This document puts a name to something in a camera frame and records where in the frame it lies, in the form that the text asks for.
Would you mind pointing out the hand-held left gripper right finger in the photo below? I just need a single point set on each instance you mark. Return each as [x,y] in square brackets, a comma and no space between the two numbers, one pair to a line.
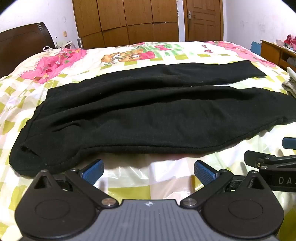
[204,171]

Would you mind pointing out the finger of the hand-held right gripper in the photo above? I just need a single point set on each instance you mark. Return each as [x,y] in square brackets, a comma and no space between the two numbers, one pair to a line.
[268,161]
[289,143]

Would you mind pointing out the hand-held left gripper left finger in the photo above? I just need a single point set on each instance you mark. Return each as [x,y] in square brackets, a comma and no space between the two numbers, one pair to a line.
[93,171]

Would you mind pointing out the black pants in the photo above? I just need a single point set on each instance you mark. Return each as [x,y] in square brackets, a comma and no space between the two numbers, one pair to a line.
[138,115]

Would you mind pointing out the beige folded cloth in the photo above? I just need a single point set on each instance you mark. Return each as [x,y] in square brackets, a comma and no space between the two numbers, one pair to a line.
[289,87]

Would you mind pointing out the white cloth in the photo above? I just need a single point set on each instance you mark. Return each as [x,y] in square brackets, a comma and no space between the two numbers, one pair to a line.
[291,73]

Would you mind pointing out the wooden side cabinet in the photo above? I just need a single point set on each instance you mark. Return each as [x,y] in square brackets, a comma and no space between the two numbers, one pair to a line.
[270,52]

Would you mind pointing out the checked printed blanket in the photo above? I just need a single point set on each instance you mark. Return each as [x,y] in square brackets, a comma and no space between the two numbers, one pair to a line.
[23,104]

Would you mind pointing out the blue foam mat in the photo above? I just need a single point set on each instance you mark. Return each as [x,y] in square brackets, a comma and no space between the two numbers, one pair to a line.
[256,47]

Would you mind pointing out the red and pink clothes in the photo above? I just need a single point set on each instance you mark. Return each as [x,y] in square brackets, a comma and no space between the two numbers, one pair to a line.
[291,41]

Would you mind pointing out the dark wooden headboard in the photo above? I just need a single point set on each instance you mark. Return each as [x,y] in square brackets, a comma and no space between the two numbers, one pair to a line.
[20,48]

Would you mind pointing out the wooden door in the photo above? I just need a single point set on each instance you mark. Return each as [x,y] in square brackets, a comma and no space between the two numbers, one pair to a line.
[203,20]

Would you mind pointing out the wooden wardrobe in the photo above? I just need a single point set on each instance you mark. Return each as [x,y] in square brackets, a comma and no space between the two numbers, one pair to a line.
[124,20]

